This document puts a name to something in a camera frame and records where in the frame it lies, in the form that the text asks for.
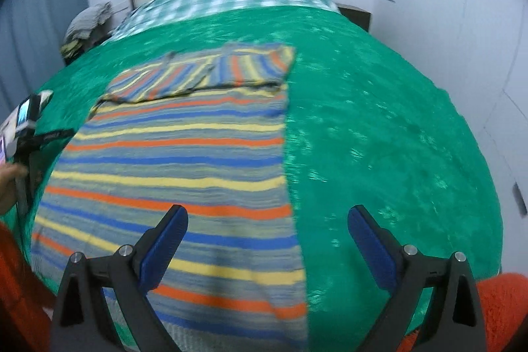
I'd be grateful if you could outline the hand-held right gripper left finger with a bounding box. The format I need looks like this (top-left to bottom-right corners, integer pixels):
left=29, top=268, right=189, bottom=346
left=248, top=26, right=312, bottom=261
left=49, top=205, right=189, bottom=352

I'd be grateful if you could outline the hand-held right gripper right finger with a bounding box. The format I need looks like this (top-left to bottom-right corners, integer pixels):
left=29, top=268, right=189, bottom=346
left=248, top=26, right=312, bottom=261
left=347, top=205, right=487, bottom=352

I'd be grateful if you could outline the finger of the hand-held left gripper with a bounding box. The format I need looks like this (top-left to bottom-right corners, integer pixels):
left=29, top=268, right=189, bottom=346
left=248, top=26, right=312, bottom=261
left=35, top=128, right=76, bottom=148

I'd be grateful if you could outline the striped knit shirt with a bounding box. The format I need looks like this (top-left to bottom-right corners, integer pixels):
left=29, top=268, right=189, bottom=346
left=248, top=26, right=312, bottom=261
left=31, top=42, right=310, bottom=350

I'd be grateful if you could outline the pile of clothes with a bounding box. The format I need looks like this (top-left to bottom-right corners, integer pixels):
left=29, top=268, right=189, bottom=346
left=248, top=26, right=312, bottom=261
left=61, top=2, right=113, bottom=58

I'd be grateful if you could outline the person's left hand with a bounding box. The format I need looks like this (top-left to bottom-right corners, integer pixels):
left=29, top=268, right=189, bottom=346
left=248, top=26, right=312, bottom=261
left=0, top=163, right=30, bottom=214

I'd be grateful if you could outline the grey-blue curtain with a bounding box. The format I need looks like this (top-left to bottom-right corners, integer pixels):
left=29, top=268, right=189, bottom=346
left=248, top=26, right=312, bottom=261
left=0, top=0, right=89, bottom=117

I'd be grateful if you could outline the green blanket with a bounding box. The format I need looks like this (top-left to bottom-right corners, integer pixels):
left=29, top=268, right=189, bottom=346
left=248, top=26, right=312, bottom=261
left=20, top=3, right=506, bottom=336

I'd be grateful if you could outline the person's orange knit clothing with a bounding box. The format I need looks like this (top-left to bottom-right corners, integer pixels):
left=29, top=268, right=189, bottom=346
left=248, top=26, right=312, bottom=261
left=398, top=273, right=528, bottom=352

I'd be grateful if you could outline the dark nightstand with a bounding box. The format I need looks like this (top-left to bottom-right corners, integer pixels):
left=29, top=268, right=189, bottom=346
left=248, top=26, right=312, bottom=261
left=337, top=3, right=374, bottom=32

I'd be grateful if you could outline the dark wardrobe handle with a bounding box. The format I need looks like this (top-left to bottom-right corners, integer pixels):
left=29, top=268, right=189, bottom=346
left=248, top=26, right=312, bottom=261
left=512, top=183, right=528, bottom=217

